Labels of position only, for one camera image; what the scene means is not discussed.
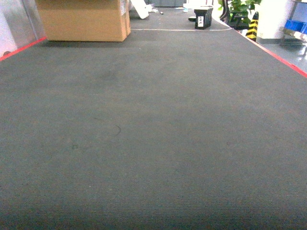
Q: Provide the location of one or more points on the green potted plant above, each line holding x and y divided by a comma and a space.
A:
246, 5

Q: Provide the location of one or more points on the black battery box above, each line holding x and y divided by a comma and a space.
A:
203, 17

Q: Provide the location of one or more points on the steel shelf rack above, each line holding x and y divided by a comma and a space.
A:
296, 23

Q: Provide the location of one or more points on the large cardboard box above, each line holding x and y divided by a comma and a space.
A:
85, 20

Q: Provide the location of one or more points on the yellow black traffic cone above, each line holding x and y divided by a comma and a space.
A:
253, 27

